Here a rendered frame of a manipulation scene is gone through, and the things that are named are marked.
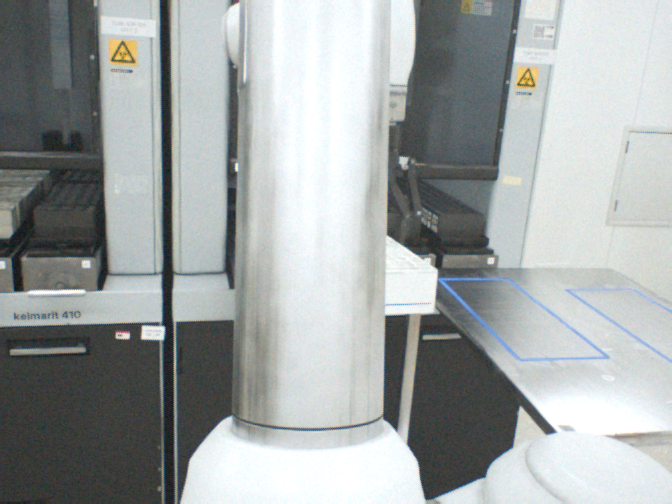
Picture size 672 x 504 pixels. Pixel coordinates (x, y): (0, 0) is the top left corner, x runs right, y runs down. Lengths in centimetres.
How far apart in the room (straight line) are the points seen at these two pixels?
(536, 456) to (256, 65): 31
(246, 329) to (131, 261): 105
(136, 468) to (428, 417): 68
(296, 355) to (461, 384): 124
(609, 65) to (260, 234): 269
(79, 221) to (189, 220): 22
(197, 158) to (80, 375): 51
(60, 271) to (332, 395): 103
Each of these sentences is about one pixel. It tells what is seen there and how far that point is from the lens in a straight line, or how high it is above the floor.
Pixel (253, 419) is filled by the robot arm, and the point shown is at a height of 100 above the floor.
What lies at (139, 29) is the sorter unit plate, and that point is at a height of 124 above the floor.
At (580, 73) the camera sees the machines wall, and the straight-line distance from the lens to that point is 296.
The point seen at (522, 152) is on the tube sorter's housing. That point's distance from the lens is 159.
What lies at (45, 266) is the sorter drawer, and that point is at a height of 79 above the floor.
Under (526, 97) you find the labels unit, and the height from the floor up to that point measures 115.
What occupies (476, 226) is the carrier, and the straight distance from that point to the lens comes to 156.
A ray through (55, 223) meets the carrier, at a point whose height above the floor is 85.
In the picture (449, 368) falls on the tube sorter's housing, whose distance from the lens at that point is 158.
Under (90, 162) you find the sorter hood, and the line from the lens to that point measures 138.
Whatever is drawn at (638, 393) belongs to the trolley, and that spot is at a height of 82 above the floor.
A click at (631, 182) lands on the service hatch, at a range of 318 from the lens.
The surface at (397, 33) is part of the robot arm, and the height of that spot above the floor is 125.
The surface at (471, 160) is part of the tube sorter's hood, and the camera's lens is 152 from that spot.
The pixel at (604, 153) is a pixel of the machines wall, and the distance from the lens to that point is 308.
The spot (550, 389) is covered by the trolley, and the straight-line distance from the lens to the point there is 91.
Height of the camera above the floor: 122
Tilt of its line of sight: 17 degrees down
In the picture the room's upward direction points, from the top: 4 degrees clockwise
